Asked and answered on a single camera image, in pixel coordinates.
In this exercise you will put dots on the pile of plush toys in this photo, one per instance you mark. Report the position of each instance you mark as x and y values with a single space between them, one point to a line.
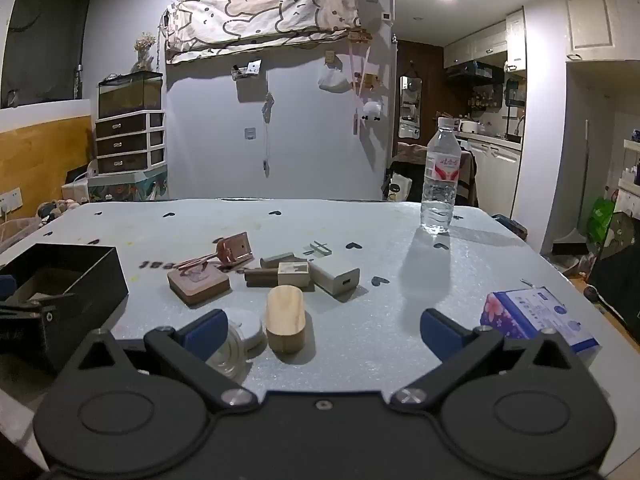
57 210

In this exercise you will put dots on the grey nail polish bottle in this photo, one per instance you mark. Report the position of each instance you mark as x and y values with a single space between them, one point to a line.
275 260

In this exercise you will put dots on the black range hood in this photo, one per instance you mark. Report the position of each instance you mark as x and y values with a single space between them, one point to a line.
475 70

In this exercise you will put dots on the oval wooden box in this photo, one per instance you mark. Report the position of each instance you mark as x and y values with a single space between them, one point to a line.
285 325

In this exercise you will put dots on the colourful printed storage box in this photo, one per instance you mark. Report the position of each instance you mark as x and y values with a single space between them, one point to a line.
130 187

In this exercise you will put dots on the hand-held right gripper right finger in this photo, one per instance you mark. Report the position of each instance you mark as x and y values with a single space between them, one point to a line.
440 334

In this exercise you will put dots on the white kitchen counter cabinet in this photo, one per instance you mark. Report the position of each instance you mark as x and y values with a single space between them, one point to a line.
492 170

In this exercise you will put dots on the dried flower bunch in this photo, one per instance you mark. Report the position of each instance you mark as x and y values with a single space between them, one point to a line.
145 42

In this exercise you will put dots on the blue floral tissue pack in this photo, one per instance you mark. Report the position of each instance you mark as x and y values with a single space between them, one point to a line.
535 312

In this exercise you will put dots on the white wall socket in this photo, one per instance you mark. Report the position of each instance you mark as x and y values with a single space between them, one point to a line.
11 200

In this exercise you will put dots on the printed cloth cover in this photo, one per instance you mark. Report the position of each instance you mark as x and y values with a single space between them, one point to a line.
250 10

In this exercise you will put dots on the small wall hook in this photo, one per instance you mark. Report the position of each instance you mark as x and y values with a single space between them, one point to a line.
250 133

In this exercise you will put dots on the white upper kitchen cabinets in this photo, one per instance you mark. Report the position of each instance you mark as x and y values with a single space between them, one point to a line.
480 42

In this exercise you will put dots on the white tall cabinet door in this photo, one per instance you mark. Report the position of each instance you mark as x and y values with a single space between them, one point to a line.
592 17

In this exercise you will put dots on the wall mirror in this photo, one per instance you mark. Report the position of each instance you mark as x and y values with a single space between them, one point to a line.
410 110

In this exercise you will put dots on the glass fish tank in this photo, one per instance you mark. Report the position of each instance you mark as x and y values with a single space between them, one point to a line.
130 95

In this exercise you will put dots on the clear acrylic piece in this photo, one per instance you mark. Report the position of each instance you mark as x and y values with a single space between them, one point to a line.
320 248

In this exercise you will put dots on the black storage box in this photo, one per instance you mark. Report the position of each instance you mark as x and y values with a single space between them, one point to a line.
90 310

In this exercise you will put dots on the white charger adapter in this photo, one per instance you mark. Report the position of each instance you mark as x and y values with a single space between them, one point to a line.
330 275

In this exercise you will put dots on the brown square coaster box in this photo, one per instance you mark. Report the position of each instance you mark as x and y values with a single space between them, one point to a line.
200 287

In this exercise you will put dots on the clear plastic water bottle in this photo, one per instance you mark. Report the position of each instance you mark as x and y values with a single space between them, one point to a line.
440 195

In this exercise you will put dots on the green bag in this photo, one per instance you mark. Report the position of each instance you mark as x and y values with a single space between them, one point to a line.
600 220

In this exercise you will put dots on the white drawer unit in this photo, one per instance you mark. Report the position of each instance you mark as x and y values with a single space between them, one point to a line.
122 146

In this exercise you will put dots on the white plush toy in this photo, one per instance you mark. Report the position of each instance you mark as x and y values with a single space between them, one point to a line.
372 110

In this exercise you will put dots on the brown-capped nail polish bottle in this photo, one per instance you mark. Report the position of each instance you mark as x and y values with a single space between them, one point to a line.
292 274

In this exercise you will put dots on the dark window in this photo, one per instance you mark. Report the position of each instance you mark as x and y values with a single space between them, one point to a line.
45 40

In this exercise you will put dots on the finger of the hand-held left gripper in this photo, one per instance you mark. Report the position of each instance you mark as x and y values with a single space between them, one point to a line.
35 302
4 287

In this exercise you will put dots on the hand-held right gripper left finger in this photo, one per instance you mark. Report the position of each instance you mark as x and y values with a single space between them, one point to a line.
207 332

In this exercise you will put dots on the pink scissors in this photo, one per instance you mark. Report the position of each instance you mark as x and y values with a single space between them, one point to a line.
197 261

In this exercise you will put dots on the white hanging bag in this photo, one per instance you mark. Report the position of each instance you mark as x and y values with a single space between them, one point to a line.
334 80

